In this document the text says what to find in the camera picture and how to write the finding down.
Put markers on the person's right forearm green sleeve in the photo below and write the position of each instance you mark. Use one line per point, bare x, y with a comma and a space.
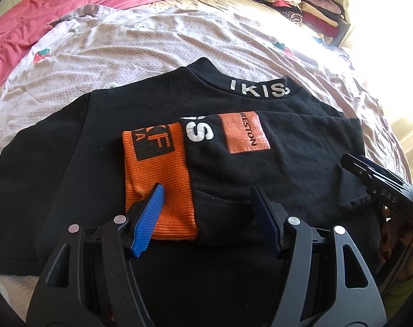
405, 289

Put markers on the pink blanket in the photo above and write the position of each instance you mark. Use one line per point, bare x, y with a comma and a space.
56, 13

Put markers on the black shirt with orange cuff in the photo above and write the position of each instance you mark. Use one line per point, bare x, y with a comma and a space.
90, 143

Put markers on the pile of folded clothes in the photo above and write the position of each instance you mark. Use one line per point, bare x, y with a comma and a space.
295, 0

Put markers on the person's right hand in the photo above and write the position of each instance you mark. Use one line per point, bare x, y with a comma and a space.
393, 242

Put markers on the strawberry print bed cover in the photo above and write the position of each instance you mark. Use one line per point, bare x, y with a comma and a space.
158, 41

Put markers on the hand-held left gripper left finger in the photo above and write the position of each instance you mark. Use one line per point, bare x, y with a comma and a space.
148, 211

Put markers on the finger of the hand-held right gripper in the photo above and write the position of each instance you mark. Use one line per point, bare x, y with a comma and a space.
354, 165

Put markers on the beige bed sheet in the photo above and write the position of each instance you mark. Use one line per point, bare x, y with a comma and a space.
226, 1

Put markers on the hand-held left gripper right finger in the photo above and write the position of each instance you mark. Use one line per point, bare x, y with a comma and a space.
265, 218

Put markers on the cream curtain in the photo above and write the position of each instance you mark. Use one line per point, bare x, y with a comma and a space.
380, 13

